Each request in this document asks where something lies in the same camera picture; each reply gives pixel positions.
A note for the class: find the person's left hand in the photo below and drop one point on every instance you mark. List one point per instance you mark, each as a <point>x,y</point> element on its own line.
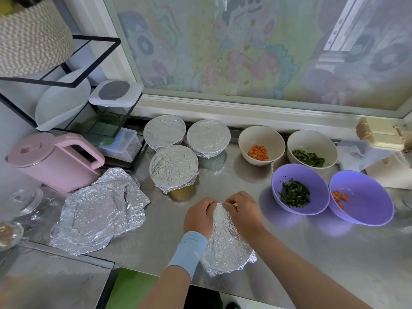
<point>201,219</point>

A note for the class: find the person's right hand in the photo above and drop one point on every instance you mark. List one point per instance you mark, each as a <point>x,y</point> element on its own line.
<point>244,215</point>

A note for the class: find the yellow bowl with greens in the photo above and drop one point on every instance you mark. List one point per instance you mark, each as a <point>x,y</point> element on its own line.
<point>183,193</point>

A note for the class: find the foil-covered bowl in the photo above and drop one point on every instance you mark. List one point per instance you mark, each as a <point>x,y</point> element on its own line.
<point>208,137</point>
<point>225,251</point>
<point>164,132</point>
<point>174,167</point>

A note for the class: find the purple bowl chopped greens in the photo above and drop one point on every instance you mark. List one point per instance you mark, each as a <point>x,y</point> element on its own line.
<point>300,175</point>

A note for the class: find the white bowl carrot pieces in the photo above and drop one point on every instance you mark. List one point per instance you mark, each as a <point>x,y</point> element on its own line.
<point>262,138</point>

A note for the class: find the beige bowl with greens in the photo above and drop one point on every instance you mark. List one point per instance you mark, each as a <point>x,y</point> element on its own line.
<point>312,142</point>

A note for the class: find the stack of aluminium foil sheets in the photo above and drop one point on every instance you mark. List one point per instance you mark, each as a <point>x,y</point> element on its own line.
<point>100,212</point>

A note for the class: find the purple bowl carrot pieces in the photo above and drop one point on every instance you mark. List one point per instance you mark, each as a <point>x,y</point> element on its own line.
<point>367,201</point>

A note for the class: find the person's left forearm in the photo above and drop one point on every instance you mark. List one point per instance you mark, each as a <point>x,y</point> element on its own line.
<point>164,291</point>

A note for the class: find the person's right forearm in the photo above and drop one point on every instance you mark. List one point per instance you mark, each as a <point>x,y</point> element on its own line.
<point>309,276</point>

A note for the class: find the stainless steel countertop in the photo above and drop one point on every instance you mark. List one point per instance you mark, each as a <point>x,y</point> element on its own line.
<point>335,254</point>

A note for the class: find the light blue wristband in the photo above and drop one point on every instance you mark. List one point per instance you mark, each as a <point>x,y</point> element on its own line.
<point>187,253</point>

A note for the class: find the black trousers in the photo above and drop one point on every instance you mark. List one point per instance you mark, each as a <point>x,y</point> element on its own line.
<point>206,299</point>

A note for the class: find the green floor mat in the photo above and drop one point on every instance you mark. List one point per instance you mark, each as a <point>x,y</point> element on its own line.
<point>132,289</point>

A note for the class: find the clear plastic box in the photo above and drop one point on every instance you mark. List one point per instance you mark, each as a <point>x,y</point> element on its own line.
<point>121,144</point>

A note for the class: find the beige round object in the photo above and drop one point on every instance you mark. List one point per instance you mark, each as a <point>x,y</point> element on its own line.
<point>381,133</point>

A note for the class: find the pink electric kettle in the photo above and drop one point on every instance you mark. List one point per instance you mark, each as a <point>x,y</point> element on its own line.
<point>51,162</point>

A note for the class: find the window with cartoon film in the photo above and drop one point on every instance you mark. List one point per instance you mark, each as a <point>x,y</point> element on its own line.
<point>257,48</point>

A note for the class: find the clear glass jar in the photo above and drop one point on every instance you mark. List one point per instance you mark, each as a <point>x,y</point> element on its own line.
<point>22,201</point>

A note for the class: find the white plate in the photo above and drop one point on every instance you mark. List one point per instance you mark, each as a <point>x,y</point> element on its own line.
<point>61,103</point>

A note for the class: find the black metal rack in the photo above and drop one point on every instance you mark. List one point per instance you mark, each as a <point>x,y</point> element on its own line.
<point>106,45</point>

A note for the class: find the yellow item in basket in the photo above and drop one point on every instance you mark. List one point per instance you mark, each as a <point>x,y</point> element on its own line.
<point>5,6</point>

